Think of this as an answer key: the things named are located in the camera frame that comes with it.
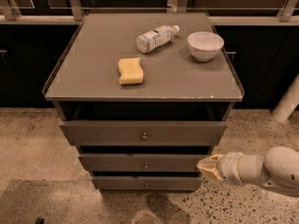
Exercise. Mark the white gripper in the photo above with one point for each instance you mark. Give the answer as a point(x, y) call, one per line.
point(230, 168)

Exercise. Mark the grey drawer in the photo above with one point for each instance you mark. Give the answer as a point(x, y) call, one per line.
point(140, 162)
point(147, 183)
point(143, 133)

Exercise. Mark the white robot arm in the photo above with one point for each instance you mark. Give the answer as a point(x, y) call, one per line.
point(277, 170)

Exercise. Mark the grey drawer cabinet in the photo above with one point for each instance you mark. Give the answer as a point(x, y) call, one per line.
point(85, 83)

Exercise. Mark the grey bottom drawer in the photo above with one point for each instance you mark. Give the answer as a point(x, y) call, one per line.
point(147, 183)

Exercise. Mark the grey top drawer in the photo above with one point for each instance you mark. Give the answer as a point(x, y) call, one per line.
point(143, 133)

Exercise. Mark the white pillar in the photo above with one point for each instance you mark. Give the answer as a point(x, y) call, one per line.
point(288, 102)

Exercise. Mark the white bowl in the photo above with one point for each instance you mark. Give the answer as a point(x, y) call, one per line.
point(204, 46)

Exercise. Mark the yellow sponge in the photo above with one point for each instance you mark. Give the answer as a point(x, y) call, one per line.
point(131, 71)

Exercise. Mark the clear plastic water bottle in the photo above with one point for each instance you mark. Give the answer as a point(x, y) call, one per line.
point(156, 38)

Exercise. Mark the metal railing frame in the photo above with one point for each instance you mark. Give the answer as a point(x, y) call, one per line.
point(220, 12)

